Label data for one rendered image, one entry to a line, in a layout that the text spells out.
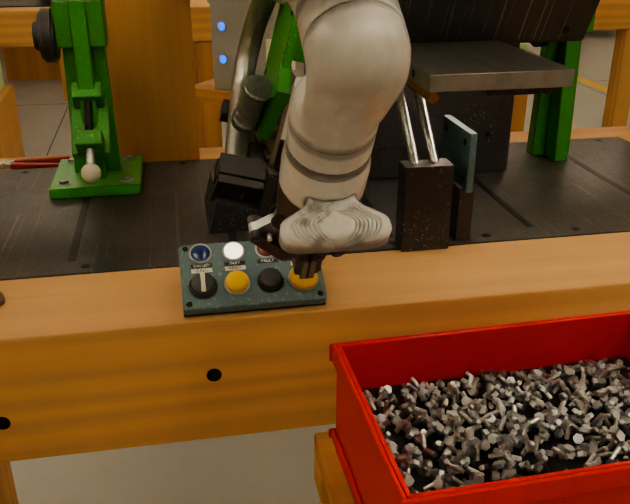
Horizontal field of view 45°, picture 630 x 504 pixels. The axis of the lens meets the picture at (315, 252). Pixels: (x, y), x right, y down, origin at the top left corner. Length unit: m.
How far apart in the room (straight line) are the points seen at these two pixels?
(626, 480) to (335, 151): 0.32
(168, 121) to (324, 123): 0.81
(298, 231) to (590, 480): 0.28
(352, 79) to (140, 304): 0.42
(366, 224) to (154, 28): 0.77
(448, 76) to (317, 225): 0.27
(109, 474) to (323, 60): 1.65
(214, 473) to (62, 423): 1.17
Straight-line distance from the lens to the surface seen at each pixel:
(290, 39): 0.94
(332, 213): 0.61
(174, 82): 1.32
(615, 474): 0.60
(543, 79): 0.85
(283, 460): 2.02
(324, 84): 0.50
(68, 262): 0.95
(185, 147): 1.35
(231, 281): 0.79
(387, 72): 0.49
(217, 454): 2.05
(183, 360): 0.81
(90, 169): 1.11
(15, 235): 1.05
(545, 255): 0.96
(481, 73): 0.82
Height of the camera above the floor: 1.28
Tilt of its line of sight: 24 degrees down
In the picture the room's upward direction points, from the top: straight up
